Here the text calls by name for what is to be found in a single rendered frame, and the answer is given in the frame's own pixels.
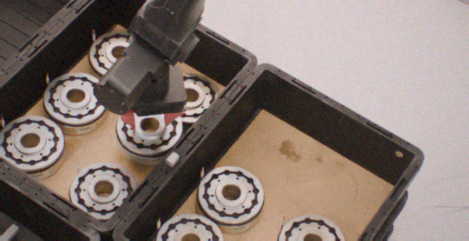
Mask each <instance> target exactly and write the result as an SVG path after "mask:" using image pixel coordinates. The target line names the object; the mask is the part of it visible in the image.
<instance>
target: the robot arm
mask: <svg viewBox="0 0 469 241"><path fill-rule="evenodd" d="M204 3H205V0H147V1H146V2H145V3H144V5H143V6H142V7H141V9H140V10H138V13H137V15H136V16H135V17H134V19H133V20H132V22H131V25H130V27H129V29H128V30H127V32H128V33H130V34H131V37H130V40H129V45H128V46H127V47H126V49H125V50H124V52H123V53H122V55H121V57H120V58H119V59H118V60H117V61H115V62H114V63H113V65H112V66H111V67H110V68H109V69H108V70H107V71H106V72H105V73H104V74H103V76H102V77H101V78H100V79H99V80H98V82H97V83H96V85H95V86H94V88H93V93H94V95H95V97H96V99H97V101H98V102H99V103H100V104H101V105H102V106H103V107H104V108H105V109H107V110H108V111H110V112H111V113H113V114H116V115H120V116H121V121H122V122H124V123H125V124H128V125H130V126H131V128H132V129H133V130H135V118H134V110H135V114H136V116H137V117H144V116H152V115H164V120H165V123H166V126H167V125H168V124H169V123H171V122H172V121H174V120H176V119H177V118H178V117H179V116H181V115H183V113H184V106H185V105H186V104H187V98H188V97H187V94H186V90H185V86H184V82H183V74H182V70H181V67H179V66H174V65H175V64H176V63H177V62H179V63H180V64H182V63H183V62H184V60H185V59H186V58H187V57H188V56H189V55H190V54H191V52H192V51H193V50H194V48H195V47H196V45H197V43H198V41H199V39H198V38H197V35H196V34H195V33H194V32H195V31H196V29H197V27H198V25H199V23H200V22H201V20H202V19H203V17H202V16H201V15H202V14H203V12H204ZM169 64H170V65H172V66H170V67H169Z"/></svg>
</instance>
